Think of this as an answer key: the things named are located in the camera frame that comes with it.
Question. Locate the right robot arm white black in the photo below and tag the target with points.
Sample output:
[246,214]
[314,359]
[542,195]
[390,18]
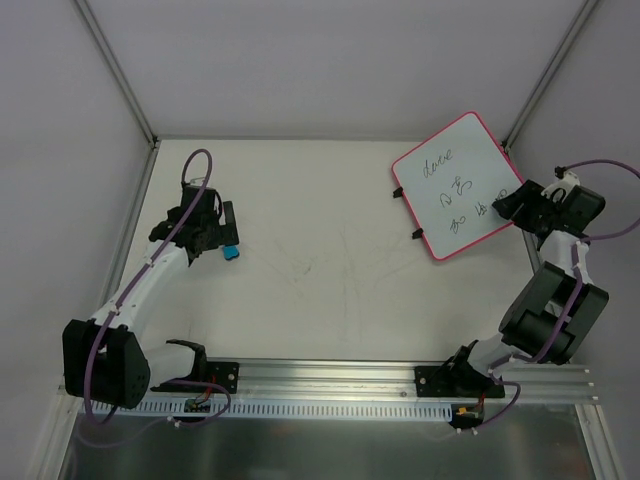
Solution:
[556,309]

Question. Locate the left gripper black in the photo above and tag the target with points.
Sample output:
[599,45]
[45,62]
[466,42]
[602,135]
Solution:
[220,232]

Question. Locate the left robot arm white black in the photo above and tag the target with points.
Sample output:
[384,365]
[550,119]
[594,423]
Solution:
[103,359]

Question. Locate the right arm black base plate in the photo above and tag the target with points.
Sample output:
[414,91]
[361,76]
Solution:
[464,382]

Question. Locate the right aluminium corner post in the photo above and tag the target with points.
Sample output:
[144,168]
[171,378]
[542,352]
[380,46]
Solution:
[560,53]

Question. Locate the white slotted cable duct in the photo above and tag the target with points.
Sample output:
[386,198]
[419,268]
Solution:
[294,409]

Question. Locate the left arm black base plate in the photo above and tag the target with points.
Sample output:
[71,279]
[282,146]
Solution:
[223,373]

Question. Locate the blue whiteboard eraser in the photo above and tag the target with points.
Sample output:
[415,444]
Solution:
[230,252]

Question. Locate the aluminium mounting rail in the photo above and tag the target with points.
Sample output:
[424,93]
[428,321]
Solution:
[390,381]

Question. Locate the pink framed whiteboard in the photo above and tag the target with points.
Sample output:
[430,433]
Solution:
[450,181]

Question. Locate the left aluminium corner post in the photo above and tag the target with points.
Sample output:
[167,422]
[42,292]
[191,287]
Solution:
[109,57]

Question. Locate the aluminium corner post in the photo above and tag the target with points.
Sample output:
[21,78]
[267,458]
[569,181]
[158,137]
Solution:
[109,57]
[560,53]

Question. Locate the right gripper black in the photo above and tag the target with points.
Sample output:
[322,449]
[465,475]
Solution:
[523,206]

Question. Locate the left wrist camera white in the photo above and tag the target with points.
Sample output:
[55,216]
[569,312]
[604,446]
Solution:
[197,182]

